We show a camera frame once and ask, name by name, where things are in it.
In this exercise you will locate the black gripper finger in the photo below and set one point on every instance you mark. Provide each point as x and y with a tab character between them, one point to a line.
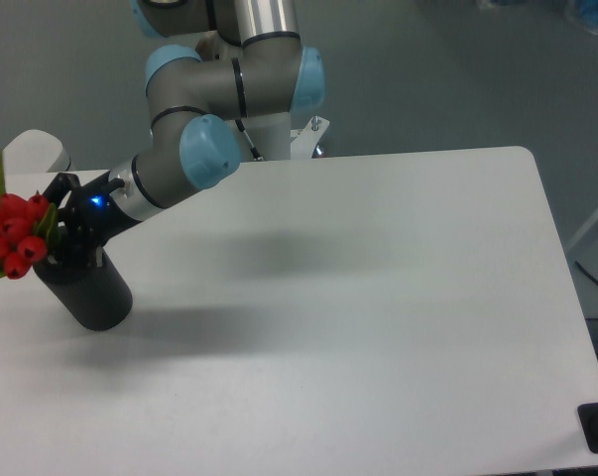
74	253
62	186

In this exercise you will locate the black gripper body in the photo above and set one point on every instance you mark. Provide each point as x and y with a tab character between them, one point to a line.
90	215

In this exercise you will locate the red tulip bouquet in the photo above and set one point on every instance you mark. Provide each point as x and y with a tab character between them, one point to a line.
29	230

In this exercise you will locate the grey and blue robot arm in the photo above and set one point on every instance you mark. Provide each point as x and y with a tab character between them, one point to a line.
195	106

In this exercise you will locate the dark grey cylindrical vase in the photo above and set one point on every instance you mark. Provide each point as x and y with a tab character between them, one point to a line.
98	299

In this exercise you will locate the white rounded chair back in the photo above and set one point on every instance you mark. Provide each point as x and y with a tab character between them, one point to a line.
36	152

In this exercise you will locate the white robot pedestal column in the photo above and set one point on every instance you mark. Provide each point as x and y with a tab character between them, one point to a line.
264	138

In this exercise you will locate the white pedestal base frame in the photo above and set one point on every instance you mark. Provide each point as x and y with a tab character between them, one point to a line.
306	142

